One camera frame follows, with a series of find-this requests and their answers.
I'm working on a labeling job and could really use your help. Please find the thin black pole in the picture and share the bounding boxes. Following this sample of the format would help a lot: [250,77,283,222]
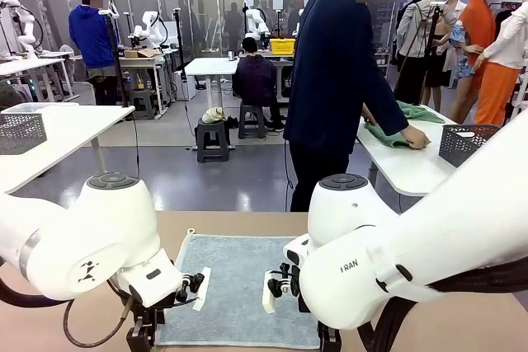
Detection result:
[172,7,187,81]

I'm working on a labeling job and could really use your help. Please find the seated person dark hoodie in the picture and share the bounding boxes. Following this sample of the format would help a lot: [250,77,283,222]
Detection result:
[232,37,285,130]

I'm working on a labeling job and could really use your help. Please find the figure in blue patterned dress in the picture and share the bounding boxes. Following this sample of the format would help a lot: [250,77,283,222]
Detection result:
[443,0,479,122]

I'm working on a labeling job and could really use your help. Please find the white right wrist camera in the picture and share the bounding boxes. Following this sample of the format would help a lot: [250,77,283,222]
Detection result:
[262,263,301,315]

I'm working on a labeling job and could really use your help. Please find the mannequin white shirt orange trousers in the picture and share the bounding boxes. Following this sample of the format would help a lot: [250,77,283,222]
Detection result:
[472,0,528,126]

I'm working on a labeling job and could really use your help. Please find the grey plastic stool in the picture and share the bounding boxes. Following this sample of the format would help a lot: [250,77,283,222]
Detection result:
[238,104,268,140]
[196,118,231,164]

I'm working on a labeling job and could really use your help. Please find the person's left hand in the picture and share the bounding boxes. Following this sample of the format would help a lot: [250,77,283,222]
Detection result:
[361,105,379,126]

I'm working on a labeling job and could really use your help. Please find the blue-grey towel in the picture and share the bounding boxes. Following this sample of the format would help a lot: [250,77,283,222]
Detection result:
[156,228,322,349]

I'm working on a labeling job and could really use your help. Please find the beige cloth bag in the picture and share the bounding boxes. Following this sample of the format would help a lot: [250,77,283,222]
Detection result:
[200,106,228,125]

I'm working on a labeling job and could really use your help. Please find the long white background table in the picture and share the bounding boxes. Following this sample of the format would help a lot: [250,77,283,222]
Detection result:
[0,57,75,101]

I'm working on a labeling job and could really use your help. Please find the mannequin in grey shirt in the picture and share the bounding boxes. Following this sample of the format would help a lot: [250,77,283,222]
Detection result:
[396,0,459,106]

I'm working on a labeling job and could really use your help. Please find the grey woven plastic basket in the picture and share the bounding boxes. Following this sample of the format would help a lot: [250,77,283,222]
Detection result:
[0,112,48,156]
[438,124,503,168]

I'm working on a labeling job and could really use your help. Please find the open cardboard box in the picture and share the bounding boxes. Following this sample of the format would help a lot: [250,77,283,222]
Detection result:
[123,48,163,59]

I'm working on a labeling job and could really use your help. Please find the thin grey gripper cable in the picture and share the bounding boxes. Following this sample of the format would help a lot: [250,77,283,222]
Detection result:
[63,297,135,349]

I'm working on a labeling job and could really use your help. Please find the man in blue hoodie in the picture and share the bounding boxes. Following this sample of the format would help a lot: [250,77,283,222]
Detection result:
[68,0,120,106]

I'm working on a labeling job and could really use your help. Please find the yellow plastic crate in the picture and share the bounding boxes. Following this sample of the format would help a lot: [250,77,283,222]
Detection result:
[269,37,297,55]

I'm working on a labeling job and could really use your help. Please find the right arm black cable sleeve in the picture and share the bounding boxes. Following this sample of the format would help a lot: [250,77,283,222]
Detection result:
[357,260,528,352]

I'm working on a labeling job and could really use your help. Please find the black pole with white camera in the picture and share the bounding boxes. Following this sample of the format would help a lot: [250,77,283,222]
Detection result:
[98,0,130,108]

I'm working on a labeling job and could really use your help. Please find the arm black cable sleeve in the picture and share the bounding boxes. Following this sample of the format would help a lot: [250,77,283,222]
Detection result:
[0,275,75,307]
[357,260,528,352]

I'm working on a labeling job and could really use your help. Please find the black tripod with white camera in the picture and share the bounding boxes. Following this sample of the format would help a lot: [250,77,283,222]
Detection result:
[395,0,449,106]

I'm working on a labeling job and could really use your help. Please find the person in navy jacket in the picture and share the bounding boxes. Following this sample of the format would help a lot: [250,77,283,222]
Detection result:
[283,0,409,213]

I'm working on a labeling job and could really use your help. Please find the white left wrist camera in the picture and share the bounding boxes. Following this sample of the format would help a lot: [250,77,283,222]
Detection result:
[175,265,213,312]

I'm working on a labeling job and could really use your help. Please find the white workbench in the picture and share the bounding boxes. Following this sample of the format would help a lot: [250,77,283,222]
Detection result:
[119,53,171,117]

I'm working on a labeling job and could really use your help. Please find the grey step stool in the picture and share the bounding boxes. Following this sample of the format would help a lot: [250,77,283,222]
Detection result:
[129,88,158,120]

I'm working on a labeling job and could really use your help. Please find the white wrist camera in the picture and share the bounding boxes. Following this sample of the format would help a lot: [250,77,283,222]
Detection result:
[175,265,213,312]
[262,263,301,315]

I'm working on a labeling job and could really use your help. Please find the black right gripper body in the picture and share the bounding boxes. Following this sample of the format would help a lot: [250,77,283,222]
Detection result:
[317,319,342,352]

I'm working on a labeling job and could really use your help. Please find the clear plastic bin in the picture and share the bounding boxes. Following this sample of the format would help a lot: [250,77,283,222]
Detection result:
[1,101,80,115]

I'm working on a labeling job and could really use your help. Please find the person's right hand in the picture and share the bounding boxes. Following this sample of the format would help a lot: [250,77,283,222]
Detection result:
[402,128,431,150]

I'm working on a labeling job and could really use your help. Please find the white standing desk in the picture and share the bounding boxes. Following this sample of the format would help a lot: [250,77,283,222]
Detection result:
[184,57,241,151]

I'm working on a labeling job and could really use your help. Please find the left arm black cable sleeve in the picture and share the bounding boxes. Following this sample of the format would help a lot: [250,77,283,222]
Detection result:
[0,275,75,307]

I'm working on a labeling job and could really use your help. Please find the mannequin orange top beige cap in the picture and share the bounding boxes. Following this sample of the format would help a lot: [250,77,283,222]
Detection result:
[460,0,502,93]

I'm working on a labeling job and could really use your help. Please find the dark clothed person behind glass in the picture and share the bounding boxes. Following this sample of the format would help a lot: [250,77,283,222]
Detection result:
[224,1,245,55]

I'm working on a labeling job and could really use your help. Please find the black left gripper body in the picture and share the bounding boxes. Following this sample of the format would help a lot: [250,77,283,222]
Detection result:
[125,305,166,352]

